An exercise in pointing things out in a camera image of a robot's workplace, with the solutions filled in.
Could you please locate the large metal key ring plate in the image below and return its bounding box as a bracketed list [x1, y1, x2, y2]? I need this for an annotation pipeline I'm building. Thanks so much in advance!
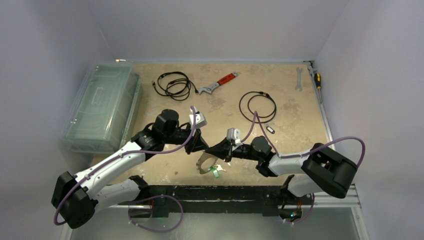
[196, 152, 218, 175]

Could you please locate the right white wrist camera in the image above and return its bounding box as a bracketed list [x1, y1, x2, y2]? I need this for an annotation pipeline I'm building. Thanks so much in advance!
[226, 128, 242, 148]

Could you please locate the green key tag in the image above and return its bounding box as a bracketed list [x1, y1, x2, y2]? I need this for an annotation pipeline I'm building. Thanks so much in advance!
[212, 168, 220, 179]

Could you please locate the clear plastic storage box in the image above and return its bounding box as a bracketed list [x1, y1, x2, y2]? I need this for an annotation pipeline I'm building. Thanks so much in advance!
[61, 61, 142, 154]

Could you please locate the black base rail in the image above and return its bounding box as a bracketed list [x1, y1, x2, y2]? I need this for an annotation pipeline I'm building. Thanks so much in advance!
[145, 184, 314, 218]

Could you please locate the silver open-end wrench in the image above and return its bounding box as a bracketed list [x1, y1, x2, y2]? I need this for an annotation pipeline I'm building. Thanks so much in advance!
[294, 67, 303, 92]

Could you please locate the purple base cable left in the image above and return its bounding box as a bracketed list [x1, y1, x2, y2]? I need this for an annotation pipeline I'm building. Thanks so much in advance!
[127, 194, 185, 233]

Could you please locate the tangled black cable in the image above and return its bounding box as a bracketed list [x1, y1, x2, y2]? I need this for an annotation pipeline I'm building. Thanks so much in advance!
[151, 71, 200, 102]

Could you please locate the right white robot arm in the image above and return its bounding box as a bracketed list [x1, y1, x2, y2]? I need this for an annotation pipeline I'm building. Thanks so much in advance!
[205, 136, 359, 204]

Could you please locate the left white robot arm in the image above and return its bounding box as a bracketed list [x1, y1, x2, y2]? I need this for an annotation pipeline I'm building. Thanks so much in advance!
[51, 106, 208, 229]

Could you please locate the red handled adjustable wrench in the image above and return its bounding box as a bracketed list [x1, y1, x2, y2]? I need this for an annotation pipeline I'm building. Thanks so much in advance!
[198, 72, 239, 95]

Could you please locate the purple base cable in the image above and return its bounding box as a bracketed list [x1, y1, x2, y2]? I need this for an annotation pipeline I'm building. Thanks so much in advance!
[281, 195, 316, 227]
[127, 194, 185, 233]

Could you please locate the yellow black screwdriver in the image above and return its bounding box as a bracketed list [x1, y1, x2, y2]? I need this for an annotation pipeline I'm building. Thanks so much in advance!
[306, 62, 322, 104]

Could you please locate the coiled black cable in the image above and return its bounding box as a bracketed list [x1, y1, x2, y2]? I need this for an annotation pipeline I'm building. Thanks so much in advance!
[238, 91, 277, 125]

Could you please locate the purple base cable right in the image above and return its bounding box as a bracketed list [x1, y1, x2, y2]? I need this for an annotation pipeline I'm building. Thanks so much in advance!
[281, 195, 316, 227]

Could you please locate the aluminium frame rail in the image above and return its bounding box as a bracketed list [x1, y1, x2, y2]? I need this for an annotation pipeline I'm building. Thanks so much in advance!
[314, 184, 361, 208]

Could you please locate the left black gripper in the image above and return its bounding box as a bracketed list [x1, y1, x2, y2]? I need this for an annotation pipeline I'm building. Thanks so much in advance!
[163, 124, 209, 155]

